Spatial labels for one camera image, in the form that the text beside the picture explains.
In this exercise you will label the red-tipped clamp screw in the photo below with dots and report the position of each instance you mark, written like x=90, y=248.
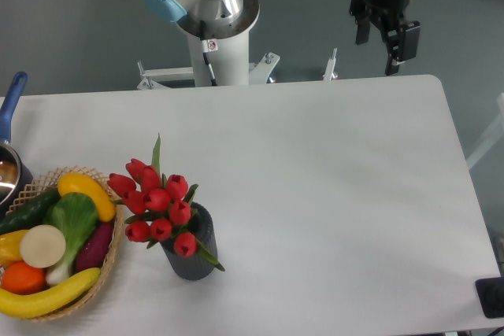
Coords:
x=330, y=73

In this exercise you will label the blue handled saucepan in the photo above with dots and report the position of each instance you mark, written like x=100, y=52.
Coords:
x=14, y=174

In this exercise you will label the dark grey ribbed vase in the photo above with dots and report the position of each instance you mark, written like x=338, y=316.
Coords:
x=193, y=253

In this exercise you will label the yellow bell pepper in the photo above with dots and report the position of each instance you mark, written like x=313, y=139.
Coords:
x=10, y=247

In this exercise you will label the green bok choy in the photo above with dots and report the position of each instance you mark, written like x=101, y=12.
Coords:
x=75, y=216

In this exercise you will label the beige round radish slice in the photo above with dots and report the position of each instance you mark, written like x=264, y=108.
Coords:
x=42, y=246

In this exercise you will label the red tulip bouquet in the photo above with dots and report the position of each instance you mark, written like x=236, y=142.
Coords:
x=160, y=204

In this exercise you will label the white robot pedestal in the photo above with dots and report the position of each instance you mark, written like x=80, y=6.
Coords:
x=220, y=62

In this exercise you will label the orange fruit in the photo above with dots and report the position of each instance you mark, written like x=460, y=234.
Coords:
x=23, y=279

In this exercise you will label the woven wicker basket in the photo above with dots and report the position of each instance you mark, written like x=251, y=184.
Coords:
x=49, y=181

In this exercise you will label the purple sweet potato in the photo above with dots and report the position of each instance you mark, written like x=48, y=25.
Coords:
x=93, y=254

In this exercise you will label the black device at table edge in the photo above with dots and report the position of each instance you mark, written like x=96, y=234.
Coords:
x=490, y=294

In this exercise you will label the yellow banana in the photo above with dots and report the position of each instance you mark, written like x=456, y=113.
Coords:
x=50, y=300

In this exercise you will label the green cucumber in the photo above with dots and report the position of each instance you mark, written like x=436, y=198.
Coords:
x=31, y=213

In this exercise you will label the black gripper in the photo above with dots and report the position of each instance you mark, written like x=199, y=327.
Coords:
x=401, y=44

